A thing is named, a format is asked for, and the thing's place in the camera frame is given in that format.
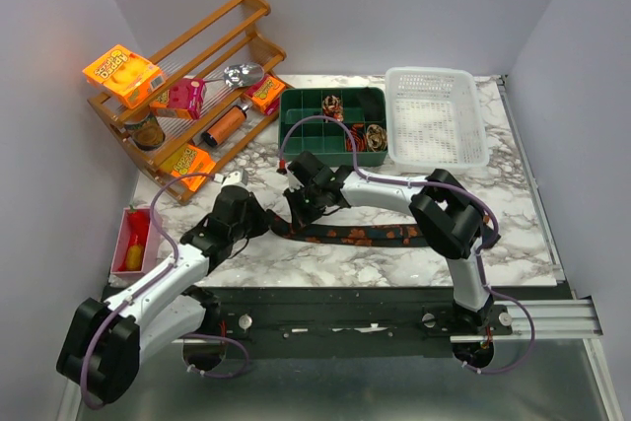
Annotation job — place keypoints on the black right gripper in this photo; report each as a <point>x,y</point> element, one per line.
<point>298,216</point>

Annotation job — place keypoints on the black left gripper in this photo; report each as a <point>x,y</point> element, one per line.
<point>260,215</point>

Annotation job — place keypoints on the dark orange-patterned necktie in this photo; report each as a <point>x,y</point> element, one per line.
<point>395,236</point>

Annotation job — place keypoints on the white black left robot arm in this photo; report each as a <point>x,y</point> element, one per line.
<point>102,349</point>

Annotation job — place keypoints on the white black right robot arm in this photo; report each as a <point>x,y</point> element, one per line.
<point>450,219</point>

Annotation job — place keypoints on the lower orange sponge box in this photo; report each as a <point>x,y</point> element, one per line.
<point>188,159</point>

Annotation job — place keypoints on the orange black bottle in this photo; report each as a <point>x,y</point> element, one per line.
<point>225,126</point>

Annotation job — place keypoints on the rolled orange black tie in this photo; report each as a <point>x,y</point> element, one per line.
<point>357,140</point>

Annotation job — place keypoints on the red toy pepper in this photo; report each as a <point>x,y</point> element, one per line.
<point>139,223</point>

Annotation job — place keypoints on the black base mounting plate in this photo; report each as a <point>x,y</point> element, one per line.
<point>336,323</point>

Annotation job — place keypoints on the pink plastic bin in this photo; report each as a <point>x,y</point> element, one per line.
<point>126,238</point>

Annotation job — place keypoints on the rolled beige patterned tie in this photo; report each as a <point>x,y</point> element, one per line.
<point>376,138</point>

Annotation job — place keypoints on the yellow toy corn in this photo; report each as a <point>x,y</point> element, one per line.
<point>134,258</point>

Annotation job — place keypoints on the rolled tie top compartment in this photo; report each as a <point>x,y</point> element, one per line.
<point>332,106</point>

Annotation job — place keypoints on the green compartment organizer tray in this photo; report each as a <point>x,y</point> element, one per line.
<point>304,127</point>

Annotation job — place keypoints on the food can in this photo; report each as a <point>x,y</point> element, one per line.
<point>146,132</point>

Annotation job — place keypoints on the small orange pink box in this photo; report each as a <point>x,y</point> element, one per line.
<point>264,95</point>

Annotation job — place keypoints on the wooden three-tier rack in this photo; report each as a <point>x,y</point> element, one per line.
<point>228,36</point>

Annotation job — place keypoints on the pink sponge box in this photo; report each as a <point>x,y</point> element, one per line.
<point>183,100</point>

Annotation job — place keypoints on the black cloth in tray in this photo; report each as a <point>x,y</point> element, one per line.
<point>371,104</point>

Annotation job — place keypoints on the silver metal spoon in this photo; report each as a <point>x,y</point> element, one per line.
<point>240,75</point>

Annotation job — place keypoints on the white plastic basket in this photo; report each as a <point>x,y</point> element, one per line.
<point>434,120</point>

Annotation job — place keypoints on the large orange sponge box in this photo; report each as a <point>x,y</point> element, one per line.
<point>126,75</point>

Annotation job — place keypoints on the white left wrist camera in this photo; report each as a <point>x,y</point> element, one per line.
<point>236,178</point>

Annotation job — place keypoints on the aluminium frame rail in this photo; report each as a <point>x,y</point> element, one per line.
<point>552,320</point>

